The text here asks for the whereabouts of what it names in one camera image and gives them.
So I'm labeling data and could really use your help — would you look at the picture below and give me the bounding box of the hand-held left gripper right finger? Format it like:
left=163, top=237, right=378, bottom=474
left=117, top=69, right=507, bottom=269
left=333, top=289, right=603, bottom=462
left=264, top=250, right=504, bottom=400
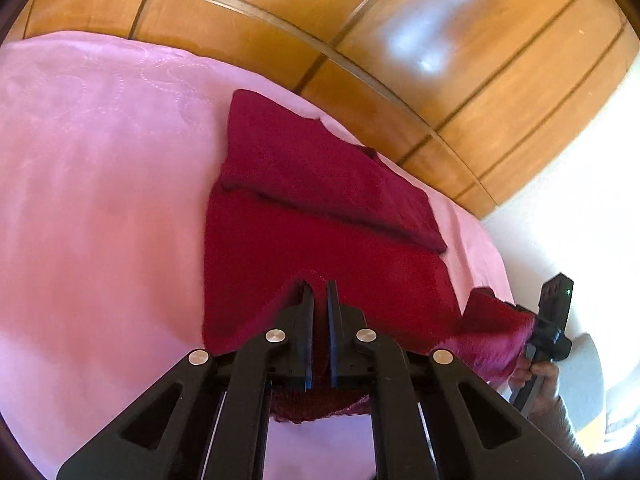
left=326, top=280, right=586, bottom=480

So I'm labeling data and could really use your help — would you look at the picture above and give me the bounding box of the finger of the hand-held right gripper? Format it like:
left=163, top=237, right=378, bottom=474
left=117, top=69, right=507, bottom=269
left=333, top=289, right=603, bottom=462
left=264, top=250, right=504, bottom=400
left=502, top=301, right=540, bottom=322

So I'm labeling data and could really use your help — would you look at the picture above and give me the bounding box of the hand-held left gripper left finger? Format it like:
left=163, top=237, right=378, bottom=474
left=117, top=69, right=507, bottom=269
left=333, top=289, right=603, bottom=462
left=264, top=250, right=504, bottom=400
left=56, top=280, right=317, bottom=480

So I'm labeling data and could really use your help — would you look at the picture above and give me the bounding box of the dark red knit garment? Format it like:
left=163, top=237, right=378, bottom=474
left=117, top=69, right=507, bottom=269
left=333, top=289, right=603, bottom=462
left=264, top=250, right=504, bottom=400
left=200, top=89, right=536, bottom=423

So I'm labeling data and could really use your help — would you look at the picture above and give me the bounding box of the person's right forearm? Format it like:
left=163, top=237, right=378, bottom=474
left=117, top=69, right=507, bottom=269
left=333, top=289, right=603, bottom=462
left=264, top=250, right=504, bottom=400
left=527, top=395, right=588, bottom=461

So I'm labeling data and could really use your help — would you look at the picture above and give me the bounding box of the person's right hand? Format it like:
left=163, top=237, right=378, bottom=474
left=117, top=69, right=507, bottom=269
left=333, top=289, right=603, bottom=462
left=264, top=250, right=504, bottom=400
left=510, top=355, right=562, bottom=413

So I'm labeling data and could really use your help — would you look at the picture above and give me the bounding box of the grey cloth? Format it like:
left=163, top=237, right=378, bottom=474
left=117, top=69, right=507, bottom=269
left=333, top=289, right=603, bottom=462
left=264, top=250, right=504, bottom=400
left=555, top=332, right=608, bottom=433

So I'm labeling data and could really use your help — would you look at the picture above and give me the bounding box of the pink bed sheet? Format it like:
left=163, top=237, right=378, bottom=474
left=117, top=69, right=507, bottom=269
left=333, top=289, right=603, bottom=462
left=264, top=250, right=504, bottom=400
left=0, top=30, right=516, bottom=480

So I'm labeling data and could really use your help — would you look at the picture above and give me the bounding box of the wooden panelled wardrobe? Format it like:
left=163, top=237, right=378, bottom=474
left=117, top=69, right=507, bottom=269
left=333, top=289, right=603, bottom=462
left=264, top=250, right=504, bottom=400
left=20, top=0, right=640, bottom=221

